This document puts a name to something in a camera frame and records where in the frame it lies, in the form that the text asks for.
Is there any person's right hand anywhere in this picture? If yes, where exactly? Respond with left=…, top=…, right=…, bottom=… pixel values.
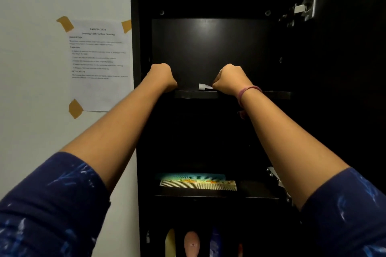
left=212, top=63, right=255, bottom=97

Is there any person's left hand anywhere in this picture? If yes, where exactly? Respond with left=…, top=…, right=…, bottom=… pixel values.
left=144, top=63, right=179, bottom=94

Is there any teal wide-tooth comb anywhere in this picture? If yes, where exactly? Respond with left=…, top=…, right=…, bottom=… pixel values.
left=155, top=172, right=226, bottom=182

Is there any brown fine-tooth comb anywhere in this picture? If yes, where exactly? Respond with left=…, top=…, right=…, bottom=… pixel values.
left=159, top=179, right=238, bottom=192

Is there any blue plastic bottle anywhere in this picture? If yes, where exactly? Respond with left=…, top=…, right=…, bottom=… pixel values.
left=209, top=228, right=223, bottom=257

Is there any yellow makeup sponge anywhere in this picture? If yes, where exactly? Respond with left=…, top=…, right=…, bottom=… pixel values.
left=164, top=228, right=177, bottom=257

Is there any pink makeup sponge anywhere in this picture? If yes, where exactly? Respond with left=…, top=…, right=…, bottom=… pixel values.
left=183, top=230, right=201, bottom=257

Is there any person's left forearm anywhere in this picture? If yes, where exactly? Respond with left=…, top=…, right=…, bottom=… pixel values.
left=60, top=80, right=170, bottom=195

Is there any person's right forearm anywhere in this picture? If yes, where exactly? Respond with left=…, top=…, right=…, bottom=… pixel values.
left=240, top=87, right=351, bottom=212

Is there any pink wrist thread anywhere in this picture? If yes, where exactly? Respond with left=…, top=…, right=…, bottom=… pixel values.
left=236, top=85, right=263, bottom=119

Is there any dark tall cabinet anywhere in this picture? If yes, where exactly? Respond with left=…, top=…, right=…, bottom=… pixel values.
left=126, top=0, right=302, bottom=257

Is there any dark cabinet shelf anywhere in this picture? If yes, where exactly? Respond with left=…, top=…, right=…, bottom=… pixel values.
left=174, top=90, right=292, bottom=100
left=154, top=180, right=281, bottom=200

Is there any white printed paper sheet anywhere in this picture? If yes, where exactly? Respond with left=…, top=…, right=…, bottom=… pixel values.
left=68, top=18, right=134, bottom=113

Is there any metal cabinet hinge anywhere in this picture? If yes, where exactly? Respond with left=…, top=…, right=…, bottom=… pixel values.
left=266, top=166, right=294, bottom=207
left=278, top=0, right=320, bottom=28

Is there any dark open cabinet door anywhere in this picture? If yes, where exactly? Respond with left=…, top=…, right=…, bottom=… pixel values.
left=280, top=0, right=386, bottom=197

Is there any pale cabinet door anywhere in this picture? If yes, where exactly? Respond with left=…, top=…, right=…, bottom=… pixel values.
left=0, top=0, right=141, bottom=257

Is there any blue patterned left sleeve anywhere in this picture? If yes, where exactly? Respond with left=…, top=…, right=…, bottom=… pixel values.
left=0, top=151, right=112, bottom=257

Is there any blue patterned sleeve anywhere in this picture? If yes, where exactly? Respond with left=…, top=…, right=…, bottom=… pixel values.
left=0, top=151, right=112, bottom=257
left=301, top=167, right=386, bottom=257

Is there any blue patterned right sleeve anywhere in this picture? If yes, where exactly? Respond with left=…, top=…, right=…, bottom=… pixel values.
left=301, top=167, right=386, bottom=257

